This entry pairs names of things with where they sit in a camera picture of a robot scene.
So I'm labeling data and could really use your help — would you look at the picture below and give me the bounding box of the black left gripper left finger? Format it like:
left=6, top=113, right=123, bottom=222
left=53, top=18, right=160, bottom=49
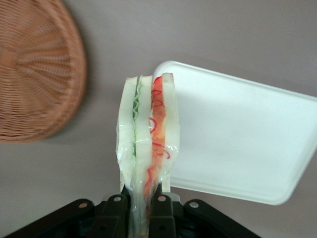
left=4, top=193, right=131, bottom=238

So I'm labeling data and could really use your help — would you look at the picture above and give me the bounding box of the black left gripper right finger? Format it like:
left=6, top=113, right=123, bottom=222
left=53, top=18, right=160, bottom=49
left=149, top=193, right=258, bottom=238

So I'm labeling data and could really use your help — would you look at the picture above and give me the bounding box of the triangle sandwich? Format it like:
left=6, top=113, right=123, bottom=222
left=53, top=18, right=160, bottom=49
left=115, top=72, right=180, bottom=238

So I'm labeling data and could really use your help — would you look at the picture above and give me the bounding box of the cream rectangular tray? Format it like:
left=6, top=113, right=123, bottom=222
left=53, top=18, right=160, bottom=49
left=152, top=60, right=317, bottom=206

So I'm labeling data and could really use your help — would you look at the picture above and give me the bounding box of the brown round wicker basket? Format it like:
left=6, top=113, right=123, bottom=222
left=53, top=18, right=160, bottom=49
left=0, top=0, right=88, bottom=144

